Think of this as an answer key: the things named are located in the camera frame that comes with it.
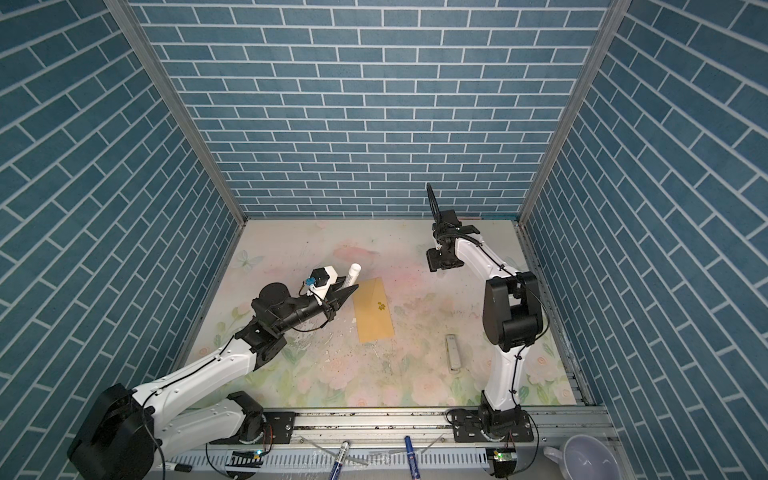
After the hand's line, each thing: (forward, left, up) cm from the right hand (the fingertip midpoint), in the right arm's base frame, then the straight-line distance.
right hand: (439, 259), depth 97 cm
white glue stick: (-22, +22, +21) cm, 37 cm away
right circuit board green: (-51, -17, -14) cm, 56 cm away
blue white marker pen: (-54, +22, -8) cm, 59 cm away
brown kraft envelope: (-16, +20, -9) cm, 27 cm away
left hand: (-21, +22, +15) cm, 34 cm away
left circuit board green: (-56, +46, -12) cm, 74 cm away
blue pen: (-53, +6, -8) cm, 54 cm away
